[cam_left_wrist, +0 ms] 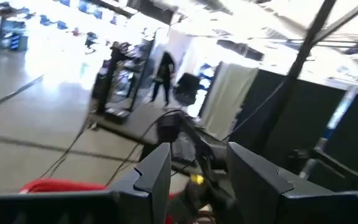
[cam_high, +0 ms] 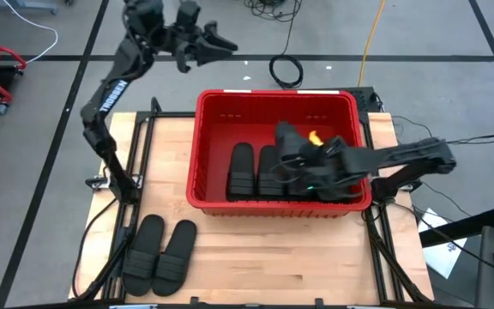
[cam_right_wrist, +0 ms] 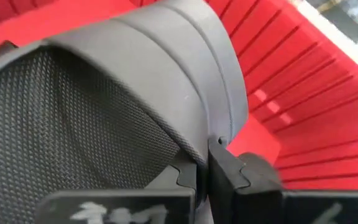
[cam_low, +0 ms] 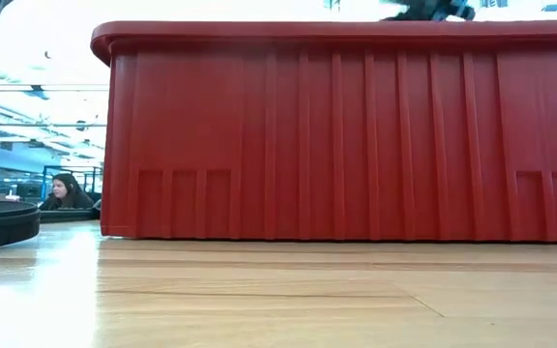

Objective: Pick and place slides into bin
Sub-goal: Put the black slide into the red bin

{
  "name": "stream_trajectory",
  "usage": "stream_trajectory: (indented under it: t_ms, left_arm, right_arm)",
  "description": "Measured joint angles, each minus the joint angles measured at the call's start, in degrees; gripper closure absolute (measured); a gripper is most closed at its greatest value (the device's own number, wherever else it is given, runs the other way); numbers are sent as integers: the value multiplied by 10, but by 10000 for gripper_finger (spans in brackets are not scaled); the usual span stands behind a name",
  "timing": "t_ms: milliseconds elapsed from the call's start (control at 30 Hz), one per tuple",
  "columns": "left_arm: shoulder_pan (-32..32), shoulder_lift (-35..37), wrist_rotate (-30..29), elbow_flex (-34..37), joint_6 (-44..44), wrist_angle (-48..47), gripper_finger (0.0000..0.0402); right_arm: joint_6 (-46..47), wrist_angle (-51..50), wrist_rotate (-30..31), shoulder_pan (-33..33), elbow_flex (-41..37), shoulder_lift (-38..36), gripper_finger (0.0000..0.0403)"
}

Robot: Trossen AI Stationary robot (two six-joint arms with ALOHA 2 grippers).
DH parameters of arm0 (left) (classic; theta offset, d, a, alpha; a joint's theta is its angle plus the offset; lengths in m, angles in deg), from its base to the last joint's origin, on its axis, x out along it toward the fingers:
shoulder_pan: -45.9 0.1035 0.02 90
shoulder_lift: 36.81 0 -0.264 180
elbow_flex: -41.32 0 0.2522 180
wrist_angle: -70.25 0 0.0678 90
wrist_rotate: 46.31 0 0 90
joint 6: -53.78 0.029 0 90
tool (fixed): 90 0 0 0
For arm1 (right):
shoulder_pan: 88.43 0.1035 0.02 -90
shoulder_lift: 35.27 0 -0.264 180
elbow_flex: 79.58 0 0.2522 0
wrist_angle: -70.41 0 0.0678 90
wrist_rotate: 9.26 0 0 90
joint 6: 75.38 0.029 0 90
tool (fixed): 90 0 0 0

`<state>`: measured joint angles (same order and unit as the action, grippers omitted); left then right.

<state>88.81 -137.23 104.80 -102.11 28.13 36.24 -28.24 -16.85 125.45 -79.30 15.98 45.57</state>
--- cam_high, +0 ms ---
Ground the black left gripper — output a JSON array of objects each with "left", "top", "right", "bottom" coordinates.
[{"left": 174, "top": 21, "right": 238, "bottom": 74}]

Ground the red plastic bin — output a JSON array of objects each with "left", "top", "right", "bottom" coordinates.
[{"left": 185, "top": 88, "right": 374, "bottom": 219}]

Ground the black vented box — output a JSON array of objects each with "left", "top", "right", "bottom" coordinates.
[{"left": 349, "top": 87, "right": 380, "bottom": 113}]

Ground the black desk beam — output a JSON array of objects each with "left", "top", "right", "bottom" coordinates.
[{"left": 418, "top": 206, "right": 494, "bottom": 249}]

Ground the white paper sheet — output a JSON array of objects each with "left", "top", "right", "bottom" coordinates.
[{"left": 420, "top": 208, "right": 470, "bottom": 280}]

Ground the silver mounting plate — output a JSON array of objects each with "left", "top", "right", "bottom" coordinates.
[{"left": 85, "top": 173, "right": 144, "bottom": 192}]

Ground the grey metal stand base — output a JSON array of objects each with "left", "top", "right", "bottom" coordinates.
[{"left": 0, "top": 0, "right": 66, "bottom": 16}]

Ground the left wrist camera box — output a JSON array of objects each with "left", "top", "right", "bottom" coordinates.
[{"left": 175, "top": 0, "right": 202, "bottom": 27}]

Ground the coiled black cable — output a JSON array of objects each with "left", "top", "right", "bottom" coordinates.
[{"left": 268, "top": 54, "right": 305, "bottom": 86}]

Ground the tangled black cable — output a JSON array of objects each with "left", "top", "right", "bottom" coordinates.
[{"left": 244, "top": 0, "right": 304, "bottom": 57}]

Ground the black metal table frame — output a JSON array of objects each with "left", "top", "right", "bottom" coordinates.
[{"left": 69, "top": 96, "right": 435, "bottom": 309}]

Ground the yellow cable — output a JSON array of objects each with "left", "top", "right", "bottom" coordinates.
[{"left": 357, "top": 0, "right": 388, "bottom": 88}]

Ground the white cable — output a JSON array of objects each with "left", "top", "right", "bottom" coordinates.
[{"left": 1, "top": 0, "right": 59, "bottom": 65}]

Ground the black looping cable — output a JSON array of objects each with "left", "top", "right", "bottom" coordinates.
[{"left": 70, "top": 197, "right": 120, "bottom": 300}]

